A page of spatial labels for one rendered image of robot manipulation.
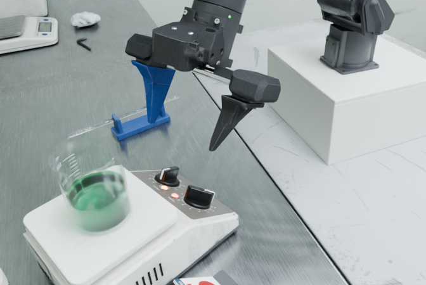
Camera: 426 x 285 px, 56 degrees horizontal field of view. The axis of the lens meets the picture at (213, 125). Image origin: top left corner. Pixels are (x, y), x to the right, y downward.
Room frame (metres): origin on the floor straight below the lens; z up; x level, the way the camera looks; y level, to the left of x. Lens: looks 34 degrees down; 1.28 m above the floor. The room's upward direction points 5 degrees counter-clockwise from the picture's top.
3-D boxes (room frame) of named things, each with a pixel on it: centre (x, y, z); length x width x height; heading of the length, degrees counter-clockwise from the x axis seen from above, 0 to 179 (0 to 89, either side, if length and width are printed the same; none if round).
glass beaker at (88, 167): (0.30, 0.12, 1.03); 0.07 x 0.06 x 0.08; 154
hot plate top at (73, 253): (0.30, 0.12, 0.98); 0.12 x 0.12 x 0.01; 41
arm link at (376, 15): (0.55, -0.22, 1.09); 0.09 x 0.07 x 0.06; 27
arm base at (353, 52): (0.56, -0.21, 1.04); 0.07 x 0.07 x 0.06; 15
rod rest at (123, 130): (0.59, 0.12, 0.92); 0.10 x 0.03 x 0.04; 120
